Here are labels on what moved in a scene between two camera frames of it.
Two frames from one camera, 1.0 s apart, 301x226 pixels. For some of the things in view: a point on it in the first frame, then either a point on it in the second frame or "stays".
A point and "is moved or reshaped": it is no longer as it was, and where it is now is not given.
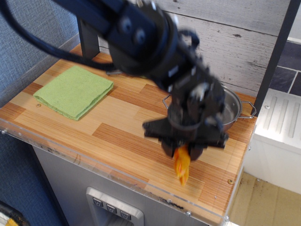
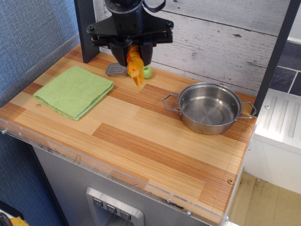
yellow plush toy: x=11 y=222 → x=17 y=221
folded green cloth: x=73 y=93 stays
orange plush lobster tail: x=182 y=159 is moved or reshaped
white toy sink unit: x=274 y=156 stays
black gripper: x=171 y=132 → x=132 y=26
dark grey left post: x=89 y=40 stays
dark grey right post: x=281 y=33 stays
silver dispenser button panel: x=105 y=210 stays
